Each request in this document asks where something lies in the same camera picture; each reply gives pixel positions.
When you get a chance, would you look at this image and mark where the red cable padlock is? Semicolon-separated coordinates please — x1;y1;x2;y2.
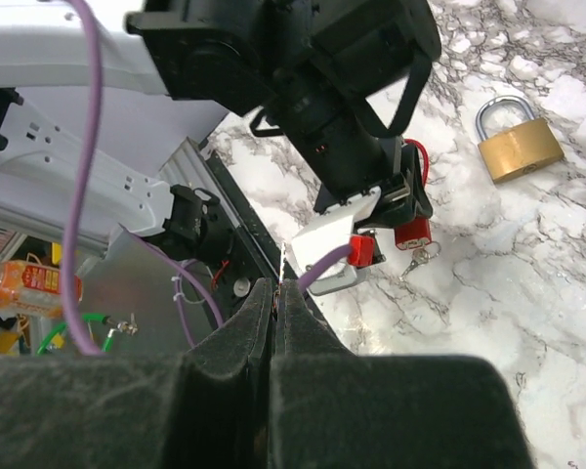
393;139;434;253

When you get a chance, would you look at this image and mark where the green cable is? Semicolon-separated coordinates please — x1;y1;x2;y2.
34;312;141;357

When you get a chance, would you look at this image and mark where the brass padlock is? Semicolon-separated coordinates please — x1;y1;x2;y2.
475;95;565;185

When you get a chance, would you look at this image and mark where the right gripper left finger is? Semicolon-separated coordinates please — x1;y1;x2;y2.
0;278;272;468

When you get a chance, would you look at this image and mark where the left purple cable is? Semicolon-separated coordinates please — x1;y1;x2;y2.
62;0;226;357

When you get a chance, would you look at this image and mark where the black mounting base plate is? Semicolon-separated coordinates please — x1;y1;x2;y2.
197;141;323;353

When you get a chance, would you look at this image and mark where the orange snack packet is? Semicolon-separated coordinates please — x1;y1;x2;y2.
0;261;63;320

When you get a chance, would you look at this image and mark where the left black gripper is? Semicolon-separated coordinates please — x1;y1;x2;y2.
286;117;434;229

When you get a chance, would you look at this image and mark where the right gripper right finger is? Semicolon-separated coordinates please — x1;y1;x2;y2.
269;280;533;468

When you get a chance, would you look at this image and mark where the silver key set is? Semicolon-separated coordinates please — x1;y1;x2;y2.
399;241;441;282

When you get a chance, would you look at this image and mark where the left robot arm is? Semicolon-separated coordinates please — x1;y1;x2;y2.
0;1;440;229

